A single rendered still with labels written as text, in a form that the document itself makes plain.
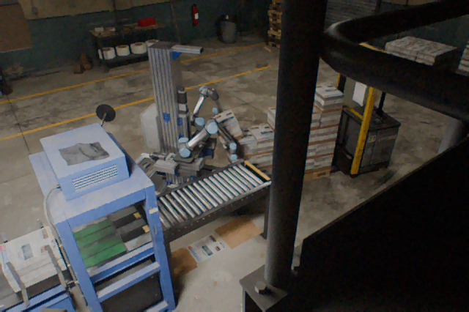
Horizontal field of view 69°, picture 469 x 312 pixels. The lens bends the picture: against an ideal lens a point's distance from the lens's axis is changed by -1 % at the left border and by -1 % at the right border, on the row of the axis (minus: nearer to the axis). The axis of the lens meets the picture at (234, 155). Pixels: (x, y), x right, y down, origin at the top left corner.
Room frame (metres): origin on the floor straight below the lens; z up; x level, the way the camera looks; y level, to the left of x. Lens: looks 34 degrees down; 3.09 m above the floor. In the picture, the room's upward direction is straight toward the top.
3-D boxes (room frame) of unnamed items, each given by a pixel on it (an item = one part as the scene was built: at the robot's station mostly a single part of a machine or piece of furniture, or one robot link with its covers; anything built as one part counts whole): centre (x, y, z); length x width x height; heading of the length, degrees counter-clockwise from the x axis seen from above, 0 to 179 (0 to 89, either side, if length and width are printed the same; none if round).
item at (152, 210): (1.94, 0.63, 0.77); 0.09 x 0.09 x 1.55; 35
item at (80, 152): (2.04, 1.07, 1.78); 0.32 x 0.28 x 0.05; 35
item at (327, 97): (4.18, -1.20, 0.65); 0.39 x 0.30 x 1.29; 18
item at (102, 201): (2.13, 1.12, 1.50); 0.94 x 0.68 x 0.10; 35
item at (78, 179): (2.12, 1.12, 1.65); 0.60 x 0.45 x 0.20; 35
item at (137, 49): (9.13, 2.70, 0.55); 1.80 x 0.70 x 1.09; 125
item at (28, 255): (1.79, 1.59, 0.93); 0.38 x 0.30 x 0.26; 125
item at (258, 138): (3.95, -0.51, 0.42); 1.17 x 0.39 x 0.83; 108
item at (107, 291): (2.12, 1.13, 0.38); 0.94 x 0.69 x 0.63; 35
